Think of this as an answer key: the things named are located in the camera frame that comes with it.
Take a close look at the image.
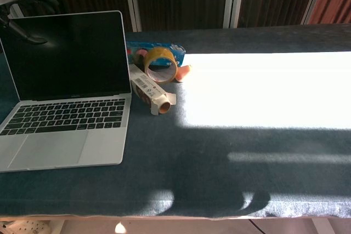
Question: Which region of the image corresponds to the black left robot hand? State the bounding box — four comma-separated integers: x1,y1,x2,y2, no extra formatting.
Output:
0,0,49,45

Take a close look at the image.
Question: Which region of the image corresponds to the silver laptop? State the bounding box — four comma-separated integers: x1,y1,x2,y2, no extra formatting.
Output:
0,10,133,173

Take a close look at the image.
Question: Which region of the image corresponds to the pink tape roll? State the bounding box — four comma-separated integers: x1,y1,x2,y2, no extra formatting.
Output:
135,48,148,64

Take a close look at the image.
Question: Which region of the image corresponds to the brown white long carton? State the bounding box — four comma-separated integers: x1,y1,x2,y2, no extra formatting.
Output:
129,64,177,116

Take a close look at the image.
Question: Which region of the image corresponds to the clear packing tape roll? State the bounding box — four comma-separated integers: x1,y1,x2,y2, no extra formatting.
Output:
144,47,179,84

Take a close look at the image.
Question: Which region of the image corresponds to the blue cardboard film box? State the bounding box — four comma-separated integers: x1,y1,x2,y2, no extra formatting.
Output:
126,41,187,68

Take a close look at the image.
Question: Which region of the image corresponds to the brown cardboard tube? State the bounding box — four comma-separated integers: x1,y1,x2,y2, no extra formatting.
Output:
160,101,172,115

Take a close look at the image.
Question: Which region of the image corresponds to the white perforated clog shoe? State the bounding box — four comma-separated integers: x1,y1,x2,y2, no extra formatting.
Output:
0,219,50,234

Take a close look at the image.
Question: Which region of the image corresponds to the dark blue table cloth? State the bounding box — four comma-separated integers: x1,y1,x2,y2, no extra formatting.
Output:
0,23,351,220

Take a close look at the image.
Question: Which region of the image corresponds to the thin black cable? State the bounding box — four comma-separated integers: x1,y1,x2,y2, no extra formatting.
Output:
248,219,264,234

